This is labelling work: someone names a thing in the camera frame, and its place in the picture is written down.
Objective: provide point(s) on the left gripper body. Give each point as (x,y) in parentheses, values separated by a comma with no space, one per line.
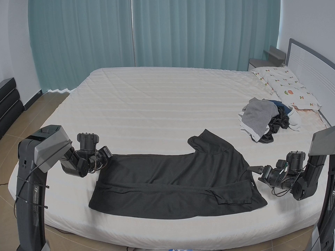
(106,155)

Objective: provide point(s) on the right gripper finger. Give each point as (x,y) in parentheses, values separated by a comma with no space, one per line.
(257,169)
(263,181)

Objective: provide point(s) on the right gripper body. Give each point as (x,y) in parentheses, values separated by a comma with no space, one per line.
(270,176)

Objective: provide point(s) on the black T-shirt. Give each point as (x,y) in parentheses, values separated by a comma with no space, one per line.
(170,187)

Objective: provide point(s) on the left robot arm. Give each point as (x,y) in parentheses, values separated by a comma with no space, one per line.
(28,179)

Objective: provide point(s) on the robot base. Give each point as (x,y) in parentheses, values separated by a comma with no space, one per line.
(180,250)

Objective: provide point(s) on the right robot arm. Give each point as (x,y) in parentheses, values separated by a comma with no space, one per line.
(311,176)

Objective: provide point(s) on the pile of clothes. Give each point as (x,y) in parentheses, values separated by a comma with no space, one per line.
(257,118)

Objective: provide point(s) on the bed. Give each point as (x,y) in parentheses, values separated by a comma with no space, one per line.
(162,101)

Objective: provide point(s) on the white printed pillow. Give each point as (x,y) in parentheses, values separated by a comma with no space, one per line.
(285,86)

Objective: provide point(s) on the grey bedside table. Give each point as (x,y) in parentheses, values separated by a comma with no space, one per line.
(261,61)

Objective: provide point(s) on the black chest of drawers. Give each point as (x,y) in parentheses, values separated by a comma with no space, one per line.
(9,106)

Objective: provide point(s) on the blue-green curtain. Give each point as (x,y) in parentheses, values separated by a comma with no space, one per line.
(78,30)
(204,22)

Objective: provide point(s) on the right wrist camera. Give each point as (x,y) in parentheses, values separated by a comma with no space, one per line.
(281,164)

